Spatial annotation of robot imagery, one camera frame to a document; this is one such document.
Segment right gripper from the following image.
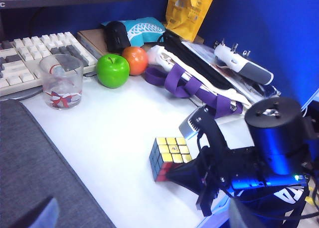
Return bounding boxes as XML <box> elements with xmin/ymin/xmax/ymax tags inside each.
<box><xmin>166</xmin><ymin>104</ymin><xmax>262</xmax><ymax>218</ymax></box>

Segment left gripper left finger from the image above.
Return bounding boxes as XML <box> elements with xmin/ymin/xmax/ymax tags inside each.
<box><xmin>9</xmin><ymin>197</ymin><xmax>60</xmax><ymax>228</ymax></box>

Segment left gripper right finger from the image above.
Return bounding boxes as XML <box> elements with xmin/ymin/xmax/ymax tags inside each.
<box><xmin>228</xmin><ymin>197</ymin><xmax>254</xmax><ymax>228</ymax></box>

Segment multicoloured Rubik's cube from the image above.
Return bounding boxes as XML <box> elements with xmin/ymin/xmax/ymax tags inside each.
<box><xmin>149</xmin><ymin>136</ymin><xmax>193</xmax><ymax>183</ymax></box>

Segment grey felt laptop sleeve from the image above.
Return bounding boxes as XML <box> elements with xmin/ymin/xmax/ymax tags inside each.
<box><xmin>0</xmin><ymin>100</ymin><xmax>118</xmax><ymax>228</ymax></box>

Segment black flat case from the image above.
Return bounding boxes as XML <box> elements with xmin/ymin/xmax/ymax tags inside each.
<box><xmin>163</xmin><ymin>30</ymin><xmax>237</xmax><ymax>91</ymax></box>

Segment white and grey handheld device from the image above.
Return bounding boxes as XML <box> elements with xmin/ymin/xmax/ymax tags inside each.
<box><xmin>214</xmin><ymin>44</ymin><xmax>274</xmax><ymax>86</ymax></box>

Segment orange round fruit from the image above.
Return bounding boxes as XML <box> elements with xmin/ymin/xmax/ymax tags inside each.
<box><xmin>122</xmin><ymin>46</ymin><xmax>150</xmax><ymax>76</ymax></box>

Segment green apple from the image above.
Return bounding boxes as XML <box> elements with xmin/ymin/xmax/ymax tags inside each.
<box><xmin>96</xmin><ymin>53</ymin><xmax>131</xmax><ymax>89</ymax></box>

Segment teal patterned pouch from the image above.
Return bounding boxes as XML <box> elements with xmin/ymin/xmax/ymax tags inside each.
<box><xmin>101</xmin><ymin>16</ymin><xmax>167</xmax><ymax>48</ymax></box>

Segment clear glass with red ribbon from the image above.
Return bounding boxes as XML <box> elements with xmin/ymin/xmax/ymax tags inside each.
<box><xmin>39</xmin><ymin>54</ymin><xmax>84</xmax><ymax>111</ymax></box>

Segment black computer mouse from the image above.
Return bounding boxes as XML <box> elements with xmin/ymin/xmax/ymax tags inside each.
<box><xmin>103</xmin><ymin>20</ymin><xmax>132</xmax><ymax>53</ymax></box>

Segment large yellow paper pouch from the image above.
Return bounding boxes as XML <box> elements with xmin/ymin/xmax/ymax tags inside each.
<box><xmin>164</xmin><ymin>0</ymin><xmax>218</xmax><ymax>42</ymax></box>

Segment brown cardboard notebook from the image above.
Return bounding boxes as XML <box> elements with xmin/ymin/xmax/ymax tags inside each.
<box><xmin>76</xmin><ymin>28</ymin><xmax>110</xmax><ymax>61</ymax></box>

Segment white and grey keyboard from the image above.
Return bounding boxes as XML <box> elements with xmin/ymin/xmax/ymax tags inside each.
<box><xmin>0</xmin><ymin>31</ymin><xmax>98</xmax><ymax>97</ymax></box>

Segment white tote bag purple straps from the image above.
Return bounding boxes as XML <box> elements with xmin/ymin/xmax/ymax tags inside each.
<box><xmin>145</xmin><ymin>45</ymin><xmax>252</xmax><ymax>119</ymax></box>

